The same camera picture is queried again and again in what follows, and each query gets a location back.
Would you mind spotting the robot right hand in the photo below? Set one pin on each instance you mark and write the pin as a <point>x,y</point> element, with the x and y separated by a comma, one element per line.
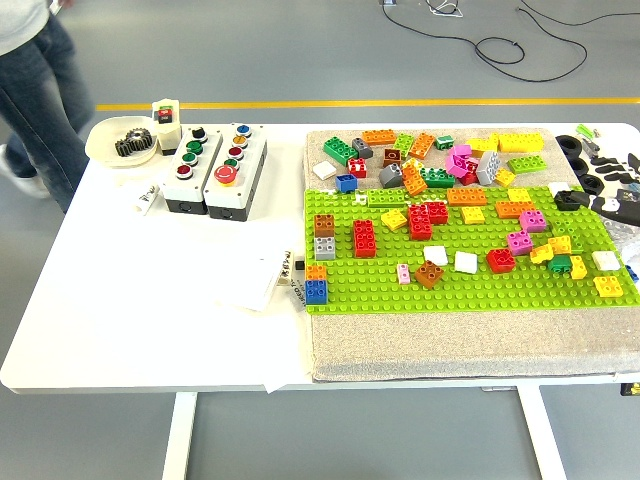
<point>625,207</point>

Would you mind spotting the red square brick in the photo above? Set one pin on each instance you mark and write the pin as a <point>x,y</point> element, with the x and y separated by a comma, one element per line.
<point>439,211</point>
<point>357,168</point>
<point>501,261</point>

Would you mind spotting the yellow square brick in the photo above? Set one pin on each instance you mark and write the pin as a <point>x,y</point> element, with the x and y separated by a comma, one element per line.
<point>520,194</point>
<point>396,218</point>
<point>505,177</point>
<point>473,214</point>
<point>609,287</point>

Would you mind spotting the white square brick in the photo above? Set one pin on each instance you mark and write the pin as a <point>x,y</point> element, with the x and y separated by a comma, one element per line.
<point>436,255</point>
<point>559,188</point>
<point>467,262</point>
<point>325,170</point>
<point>606,260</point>

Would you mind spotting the brown square brick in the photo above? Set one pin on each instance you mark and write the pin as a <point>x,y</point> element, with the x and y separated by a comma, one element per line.
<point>429,274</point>
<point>325,223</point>

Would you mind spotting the blue toy brick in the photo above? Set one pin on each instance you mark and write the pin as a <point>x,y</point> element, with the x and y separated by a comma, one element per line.
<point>633,273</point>

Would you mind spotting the green toy baseplate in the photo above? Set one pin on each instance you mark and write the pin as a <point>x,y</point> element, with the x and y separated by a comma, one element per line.
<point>375,295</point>

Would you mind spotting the clear plastic bag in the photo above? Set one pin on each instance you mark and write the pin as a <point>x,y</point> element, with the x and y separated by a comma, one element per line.
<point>622,235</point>

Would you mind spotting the black square brick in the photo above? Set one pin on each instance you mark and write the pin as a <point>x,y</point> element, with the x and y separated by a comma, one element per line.
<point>568,200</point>

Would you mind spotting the small metal clip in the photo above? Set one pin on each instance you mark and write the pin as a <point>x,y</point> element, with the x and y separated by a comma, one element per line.
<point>591,147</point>

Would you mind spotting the narrow yellow brick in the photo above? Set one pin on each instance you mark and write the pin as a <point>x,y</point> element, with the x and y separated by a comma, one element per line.
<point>578,267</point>

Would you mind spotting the dark green square brick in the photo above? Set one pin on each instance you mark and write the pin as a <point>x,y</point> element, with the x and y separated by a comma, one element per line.
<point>560,263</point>

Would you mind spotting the small green plastic part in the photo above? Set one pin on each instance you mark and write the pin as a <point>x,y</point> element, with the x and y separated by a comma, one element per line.
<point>583,130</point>

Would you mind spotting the pink square brick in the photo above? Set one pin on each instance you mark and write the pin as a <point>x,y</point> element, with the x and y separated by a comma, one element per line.
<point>533,220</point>
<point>452,167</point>
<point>521,241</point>

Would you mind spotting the lime green long brick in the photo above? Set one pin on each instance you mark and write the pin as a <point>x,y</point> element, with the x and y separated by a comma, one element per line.
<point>526,164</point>
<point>387,198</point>

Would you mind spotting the orange long brick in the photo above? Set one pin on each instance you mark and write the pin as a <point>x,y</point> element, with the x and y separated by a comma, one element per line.
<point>467,196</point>
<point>422,145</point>
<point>515,209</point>
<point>379,137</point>
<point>415,180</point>

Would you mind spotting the grey long brick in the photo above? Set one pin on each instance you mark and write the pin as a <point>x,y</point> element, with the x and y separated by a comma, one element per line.
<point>489,167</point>

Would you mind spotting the pink hollow brick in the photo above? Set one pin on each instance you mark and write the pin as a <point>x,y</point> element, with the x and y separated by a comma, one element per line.
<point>462,151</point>

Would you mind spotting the black yellow warning label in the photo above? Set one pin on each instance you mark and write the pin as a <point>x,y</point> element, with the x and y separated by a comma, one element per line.
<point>630,390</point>

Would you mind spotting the dark green long brick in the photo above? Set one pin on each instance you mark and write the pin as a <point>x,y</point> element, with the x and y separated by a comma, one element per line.
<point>439,177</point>
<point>340,151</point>

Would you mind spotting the small dark green brick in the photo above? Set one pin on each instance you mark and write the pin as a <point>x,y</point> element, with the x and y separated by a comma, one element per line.
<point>444,143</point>

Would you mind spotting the red long brick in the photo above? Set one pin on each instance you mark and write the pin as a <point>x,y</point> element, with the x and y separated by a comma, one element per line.
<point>420,222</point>
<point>365,237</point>

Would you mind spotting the narrow pink brick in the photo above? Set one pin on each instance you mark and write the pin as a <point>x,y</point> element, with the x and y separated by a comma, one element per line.
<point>404,273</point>

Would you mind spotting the grey slope brick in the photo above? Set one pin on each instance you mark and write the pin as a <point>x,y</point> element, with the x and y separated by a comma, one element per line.
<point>362,147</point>
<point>391,176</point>

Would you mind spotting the dark maroon square brick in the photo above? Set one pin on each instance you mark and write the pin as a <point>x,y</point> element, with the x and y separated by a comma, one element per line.
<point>392,156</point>

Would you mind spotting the white table leg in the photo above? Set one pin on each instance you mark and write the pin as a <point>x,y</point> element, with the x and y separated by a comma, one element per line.
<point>177,435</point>
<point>542,435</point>

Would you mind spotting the blue square brick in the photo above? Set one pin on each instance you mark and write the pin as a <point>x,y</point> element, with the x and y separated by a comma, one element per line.
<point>347,182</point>
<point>316,291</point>

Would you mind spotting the grey-brown mat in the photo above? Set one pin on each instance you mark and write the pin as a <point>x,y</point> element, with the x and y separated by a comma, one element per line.
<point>380,350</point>

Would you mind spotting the grey square brick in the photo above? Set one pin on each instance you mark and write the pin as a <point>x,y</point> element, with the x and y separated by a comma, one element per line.
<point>325,246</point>

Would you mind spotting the orange square brick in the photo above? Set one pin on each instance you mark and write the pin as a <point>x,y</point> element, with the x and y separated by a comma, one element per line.
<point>316,272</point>

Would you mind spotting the small black cap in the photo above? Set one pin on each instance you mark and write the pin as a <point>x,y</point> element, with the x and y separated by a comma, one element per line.
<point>300,264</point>

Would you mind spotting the white printed tube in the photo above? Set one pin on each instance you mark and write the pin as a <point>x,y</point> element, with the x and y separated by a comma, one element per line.
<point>298,296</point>

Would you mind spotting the white labelled tube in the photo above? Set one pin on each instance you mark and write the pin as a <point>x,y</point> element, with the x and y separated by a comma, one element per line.
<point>286,261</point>

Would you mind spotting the emergency stop control box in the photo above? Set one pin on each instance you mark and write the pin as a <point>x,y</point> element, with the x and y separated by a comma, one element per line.
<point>252,165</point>

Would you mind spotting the white tissue paper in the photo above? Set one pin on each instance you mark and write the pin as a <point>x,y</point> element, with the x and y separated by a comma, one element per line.
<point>272,345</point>

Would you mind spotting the four-button control box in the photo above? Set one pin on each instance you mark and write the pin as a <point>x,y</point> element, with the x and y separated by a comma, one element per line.
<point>184,194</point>

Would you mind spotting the white pipe fitting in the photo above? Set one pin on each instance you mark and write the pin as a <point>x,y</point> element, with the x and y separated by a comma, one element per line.
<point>145,197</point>

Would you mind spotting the black metal gear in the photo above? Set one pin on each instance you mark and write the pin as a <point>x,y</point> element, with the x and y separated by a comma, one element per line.
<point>124,148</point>
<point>143,139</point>

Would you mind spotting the white plastic bowl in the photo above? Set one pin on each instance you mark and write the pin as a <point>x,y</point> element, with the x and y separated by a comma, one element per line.
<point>102,142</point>

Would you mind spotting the person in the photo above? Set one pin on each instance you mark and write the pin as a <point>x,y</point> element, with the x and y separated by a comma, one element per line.
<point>40,100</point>

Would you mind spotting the white wall switch plate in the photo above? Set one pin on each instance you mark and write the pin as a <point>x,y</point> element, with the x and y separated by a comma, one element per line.
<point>247,285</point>

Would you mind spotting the small cream switch box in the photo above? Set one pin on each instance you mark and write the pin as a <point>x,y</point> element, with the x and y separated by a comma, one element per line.
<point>169,136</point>

